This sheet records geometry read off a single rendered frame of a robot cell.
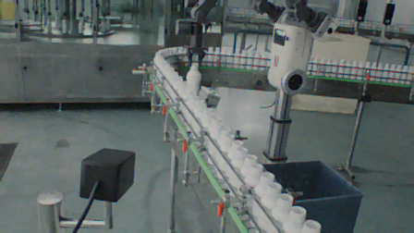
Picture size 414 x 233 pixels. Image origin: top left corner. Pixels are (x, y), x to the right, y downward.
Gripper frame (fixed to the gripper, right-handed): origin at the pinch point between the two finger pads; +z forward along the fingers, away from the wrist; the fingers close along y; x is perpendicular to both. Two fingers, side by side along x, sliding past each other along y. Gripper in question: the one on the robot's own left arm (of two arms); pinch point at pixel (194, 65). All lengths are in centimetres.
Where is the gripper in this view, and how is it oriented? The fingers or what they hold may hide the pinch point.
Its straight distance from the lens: 180.8
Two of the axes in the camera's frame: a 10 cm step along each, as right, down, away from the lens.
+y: 9.6, -0.2, 2.9
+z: -0.7, 9.4, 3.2
